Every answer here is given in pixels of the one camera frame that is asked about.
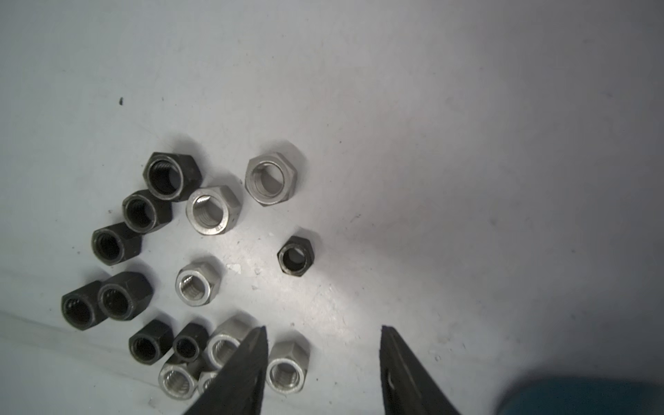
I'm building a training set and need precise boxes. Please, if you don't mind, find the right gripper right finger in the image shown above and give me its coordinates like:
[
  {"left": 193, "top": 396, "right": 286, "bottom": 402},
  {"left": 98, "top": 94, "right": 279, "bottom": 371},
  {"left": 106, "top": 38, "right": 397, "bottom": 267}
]
[{"left": 380, "top": 325, "right": 459, "bottom": 415}]

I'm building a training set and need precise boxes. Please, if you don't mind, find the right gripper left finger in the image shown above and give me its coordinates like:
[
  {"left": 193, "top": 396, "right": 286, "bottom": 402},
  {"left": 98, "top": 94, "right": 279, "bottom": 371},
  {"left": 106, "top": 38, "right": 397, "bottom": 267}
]
[{"left": 185, "top": 326, "right": 268, "bottom": 415}]

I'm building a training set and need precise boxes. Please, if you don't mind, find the silver nut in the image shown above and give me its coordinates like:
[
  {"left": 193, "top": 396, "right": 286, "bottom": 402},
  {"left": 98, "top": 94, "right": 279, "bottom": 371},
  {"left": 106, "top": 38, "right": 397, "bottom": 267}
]
[
  {"left": 266, "top": 341, "right": 310, "bottom": 395},
  {"left": 245, "top": 152, "right": 297, "bottom": 207},
  {"left": 157, "top": 354, "right": 206, "bottom": 400},
  {"left": 185, "top": 185, "right": 241, "bottom": 236},
  {"left": 175, "top": 262, "right": 221, "bottom": 307},
  {"left": 204, "top": 317, "right": 251, "bottom": 370}
]

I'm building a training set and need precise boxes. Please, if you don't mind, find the teal storage box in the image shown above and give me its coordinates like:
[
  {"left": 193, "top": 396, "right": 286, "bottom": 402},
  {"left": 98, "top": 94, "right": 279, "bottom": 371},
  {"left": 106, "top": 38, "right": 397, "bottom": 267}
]
[{"left": 496, "top": 377, "right": 663, "bottom": 414}]

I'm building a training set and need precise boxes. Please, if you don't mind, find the black nut column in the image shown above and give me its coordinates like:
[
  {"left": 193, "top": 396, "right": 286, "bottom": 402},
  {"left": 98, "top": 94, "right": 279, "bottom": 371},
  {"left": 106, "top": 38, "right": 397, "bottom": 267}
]
[
  {"left": 98, "top": 271, "right": 154, "bottom": 321},
  {"left": 122, "top": 190, "right": 173, "bottom": 234}
]

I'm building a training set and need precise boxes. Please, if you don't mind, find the silver nut beside black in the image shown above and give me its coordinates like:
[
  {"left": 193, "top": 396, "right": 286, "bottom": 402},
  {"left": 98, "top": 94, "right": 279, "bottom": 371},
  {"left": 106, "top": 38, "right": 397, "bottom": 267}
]
[{"left": 185, "top": 185, "right": 241, "bottom": 236}]

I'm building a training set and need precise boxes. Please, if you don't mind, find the black nut left column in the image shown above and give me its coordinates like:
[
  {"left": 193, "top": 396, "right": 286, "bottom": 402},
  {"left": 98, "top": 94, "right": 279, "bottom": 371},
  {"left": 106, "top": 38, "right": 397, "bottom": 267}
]
[{"left": 122, "top": 190, "right": 173, "bottom": 234}]

